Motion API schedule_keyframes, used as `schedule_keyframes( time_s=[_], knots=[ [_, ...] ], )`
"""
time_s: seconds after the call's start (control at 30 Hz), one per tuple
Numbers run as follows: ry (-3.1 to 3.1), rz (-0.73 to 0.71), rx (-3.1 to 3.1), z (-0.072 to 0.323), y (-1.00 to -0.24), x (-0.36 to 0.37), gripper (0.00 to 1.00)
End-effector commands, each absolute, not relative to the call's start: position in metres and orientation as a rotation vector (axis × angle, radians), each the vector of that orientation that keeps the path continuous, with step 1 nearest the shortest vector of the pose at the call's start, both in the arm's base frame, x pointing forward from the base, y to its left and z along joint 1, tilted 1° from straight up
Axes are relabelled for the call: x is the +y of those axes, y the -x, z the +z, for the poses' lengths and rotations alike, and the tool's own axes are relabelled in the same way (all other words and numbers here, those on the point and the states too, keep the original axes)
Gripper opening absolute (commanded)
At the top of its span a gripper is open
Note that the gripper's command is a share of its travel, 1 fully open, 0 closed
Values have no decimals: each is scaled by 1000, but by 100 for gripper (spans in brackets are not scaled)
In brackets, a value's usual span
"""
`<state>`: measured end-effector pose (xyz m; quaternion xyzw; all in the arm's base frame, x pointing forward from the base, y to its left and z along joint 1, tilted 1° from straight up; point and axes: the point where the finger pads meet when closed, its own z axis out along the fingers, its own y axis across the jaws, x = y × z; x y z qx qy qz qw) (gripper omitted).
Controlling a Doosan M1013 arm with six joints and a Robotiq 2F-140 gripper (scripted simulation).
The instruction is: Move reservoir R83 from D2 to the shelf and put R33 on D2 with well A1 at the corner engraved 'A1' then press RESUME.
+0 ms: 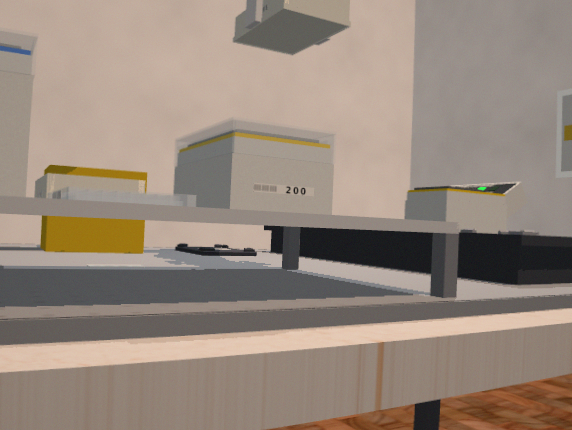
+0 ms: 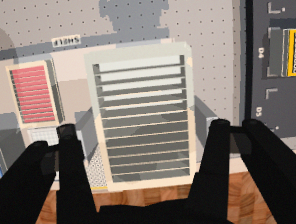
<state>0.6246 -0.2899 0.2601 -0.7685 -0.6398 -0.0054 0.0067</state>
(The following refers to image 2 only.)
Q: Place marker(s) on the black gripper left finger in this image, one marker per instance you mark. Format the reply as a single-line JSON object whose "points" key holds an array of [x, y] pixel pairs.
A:
{"points": [[23, 189]]}

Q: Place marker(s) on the cream trough reservoir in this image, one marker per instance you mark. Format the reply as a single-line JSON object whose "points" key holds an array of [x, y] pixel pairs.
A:
{"points": [[146, 101]]}

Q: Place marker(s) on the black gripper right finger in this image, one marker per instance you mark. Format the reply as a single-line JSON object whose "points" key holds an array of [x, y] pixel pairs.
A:
{"points": [[271, 164]]}

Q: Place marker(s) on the yellow tip rack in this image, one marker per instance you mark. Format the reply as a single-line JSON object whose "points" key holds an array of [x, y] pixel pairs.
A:
{"points": [[282, 57]]}

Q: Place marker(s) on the grey perforated base plate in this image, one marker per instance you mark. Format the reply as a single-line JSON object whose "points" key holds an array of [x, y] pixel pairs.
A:
{"points": [[214, 29]]}

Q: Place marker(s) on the white flat shelf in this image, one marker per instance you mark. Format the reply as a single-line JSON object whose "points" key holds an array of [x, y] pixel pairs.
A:
{"points": [[71, 78]]}

